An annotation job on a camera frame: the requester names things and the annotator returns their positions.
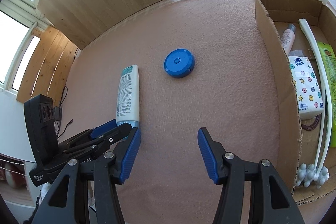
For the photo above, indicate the tissue pack with stars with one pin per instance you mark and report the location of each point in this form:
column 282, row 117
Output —
column 308, row 93

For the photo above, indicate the green tube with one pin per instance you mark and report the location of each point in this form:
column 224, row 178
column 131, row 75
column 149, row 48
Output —
column 329, row 62

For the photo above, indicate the white tube blue cap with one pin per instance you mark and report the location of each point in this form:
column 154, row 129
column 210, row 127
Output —
column 127, row 108

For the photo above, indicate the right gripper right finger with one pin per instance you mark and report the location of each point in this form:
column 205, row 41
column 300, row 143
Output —
column 270, row 199

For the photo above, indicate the cardboard box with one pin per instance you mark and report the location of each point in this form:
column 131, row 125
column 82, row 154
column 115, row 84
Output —
column 297, row 145

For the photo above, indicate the pink blanket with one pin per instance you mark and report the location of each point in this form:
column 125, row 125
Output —
column 231, row 91

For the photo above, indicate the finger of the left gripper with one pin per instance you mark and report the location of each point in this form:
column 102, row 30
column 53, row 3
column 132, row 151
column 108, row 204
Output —
column 103, row 142
column 89, row 134

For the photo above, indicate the white massage stick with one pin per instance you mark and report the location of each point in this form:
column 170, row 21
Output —
column 318, row 172

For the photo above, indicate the small white bottle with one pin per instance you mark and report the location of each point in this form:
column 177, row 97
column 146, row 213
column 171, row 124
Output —
column 288, row 38

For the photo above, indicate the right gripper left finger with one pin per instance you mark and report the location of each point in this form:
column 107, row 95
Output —
column 67, row 199

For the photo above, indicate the wooden slat wall panel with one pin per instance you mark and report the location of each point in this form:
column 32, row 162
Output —
column 49, row 66

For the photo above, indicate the blue round tape measure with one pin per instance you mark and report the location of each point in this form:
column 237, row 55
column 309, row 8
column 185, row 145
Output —
column 179, row 63

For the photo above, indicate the black camera box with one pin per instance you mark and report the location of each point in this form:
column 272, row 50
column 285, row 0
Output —
column 39, row 118

